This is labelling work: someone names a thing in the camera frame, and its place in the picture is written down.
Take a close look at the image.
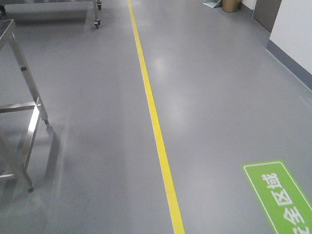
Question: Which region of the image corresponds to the tan cylindrical bin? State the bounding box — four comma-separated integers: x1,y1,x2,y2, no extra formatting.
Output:
222,0,241,13

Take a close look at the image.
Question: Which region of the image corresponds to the green floor sign sticker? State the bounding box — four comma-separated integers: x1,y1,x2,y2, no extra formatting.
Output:
242,160,312,234

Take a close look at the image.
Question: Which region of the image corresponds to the stainless steel rack frame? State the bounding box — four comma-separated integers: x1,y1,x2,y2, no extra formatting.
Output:
0,19,49,193

